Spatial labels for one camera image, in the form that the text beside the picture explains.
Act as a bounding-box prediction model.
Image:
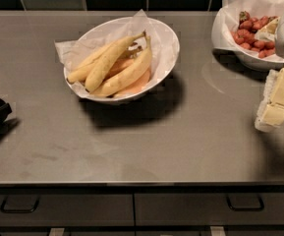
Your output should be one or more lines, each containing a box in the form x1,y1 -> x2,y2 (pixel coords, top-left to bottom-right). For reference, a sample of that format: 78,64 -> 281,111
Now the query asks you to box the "white paper bowl liner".
55,11 -> 180,104

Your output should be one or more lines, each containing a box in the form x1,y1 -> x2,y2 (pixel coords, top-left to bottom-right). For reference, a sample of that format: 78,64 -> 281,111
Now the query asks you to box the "pile of red strawberries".
231,11 -> 279,58

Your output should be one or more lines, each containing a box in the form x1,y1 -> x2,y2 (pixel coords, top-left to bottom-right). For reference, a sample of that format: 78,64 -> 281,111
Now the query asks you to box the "white paper strawberry liner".
211,0 -> 284,71

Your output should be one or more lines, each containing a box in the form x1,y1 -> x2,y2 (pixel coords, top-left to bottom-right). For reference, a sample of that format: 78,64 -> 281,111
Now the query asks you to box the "long yellow banana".
92,36 -> 152,97

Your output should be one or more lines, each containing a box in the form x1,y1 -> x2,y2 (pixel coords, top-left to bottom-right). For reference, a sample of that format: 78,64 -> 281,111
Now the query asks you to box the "drawer black handle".
226,194 -> 265,212
0,195 -> 39,213

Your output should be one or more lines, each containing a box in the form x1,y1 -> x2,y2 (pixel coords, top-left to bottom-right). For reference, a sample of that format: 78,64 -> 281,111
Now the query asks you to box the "left drawer black handle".
0,195 -> 39,213

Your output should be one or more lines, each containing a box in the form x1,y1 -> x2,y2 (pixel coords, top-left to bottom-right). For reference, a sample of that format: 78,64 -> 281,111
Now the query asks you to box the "back left yellow banana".
67,42 -> 114,84

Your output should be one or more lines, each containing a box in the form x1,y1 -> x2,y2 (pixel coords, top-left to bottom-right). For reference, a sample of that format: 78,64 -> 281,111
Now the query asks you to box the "orange-tinted bottom banana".
114,69 -> 151,97

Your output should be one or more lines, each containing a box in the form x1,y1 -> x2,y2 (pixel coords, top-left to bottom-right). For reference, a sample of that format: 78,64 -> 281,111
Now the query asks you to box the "white strawberry bowl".
211,8 -> 284,71

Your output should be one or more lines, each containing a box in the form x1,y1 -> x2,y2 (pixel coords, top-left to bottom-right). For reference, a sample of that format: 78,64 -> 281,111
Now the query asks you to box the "white oval banana bowl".
55,16 -> 180,105

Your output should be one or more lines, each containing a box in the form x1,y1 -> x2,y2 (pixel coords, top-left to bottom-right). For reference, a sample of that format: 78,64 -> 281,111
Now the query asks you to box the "right drawer black handle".
226,194 -> 265,212

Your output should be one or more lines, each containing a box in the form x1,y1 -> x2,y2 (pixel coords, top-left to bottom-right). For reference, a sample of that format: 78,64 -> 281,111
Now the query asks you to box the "middle yellow banana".
85,31 -> 145,92

